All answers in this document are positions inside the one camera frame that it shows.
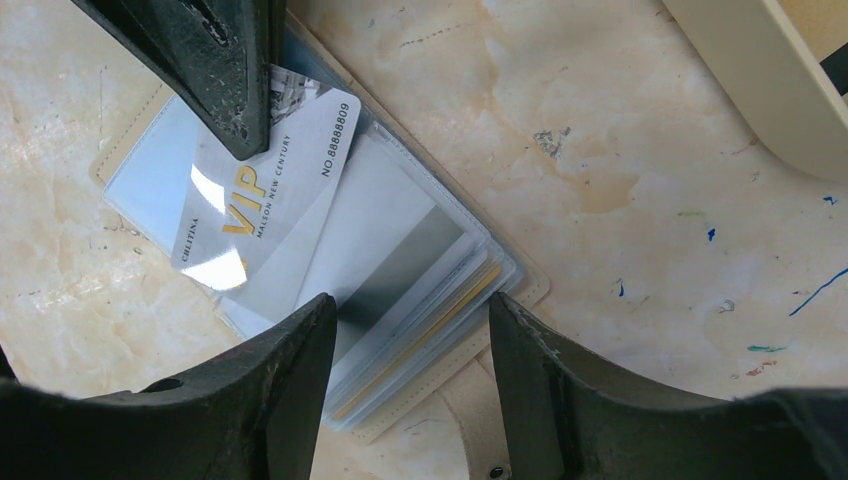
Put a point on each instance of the cream card holder tray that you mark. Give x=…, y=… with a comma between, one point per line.
x=783, y=64

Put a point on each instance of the silver VIP credit card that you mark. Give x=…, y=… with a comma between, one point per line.
x=236, y=213

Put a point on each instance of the beige card sleeve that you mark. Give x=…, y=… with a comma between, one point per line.
x=438, y=350

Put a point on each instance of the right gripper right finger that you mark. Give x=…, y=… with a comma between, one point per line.
x=569, y=413

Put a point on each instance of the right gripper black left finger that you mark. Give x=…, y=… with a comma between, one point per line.
x=252, y=412

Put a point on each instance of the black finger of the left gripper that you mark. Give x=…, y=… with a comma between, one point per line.
x=215, y=54

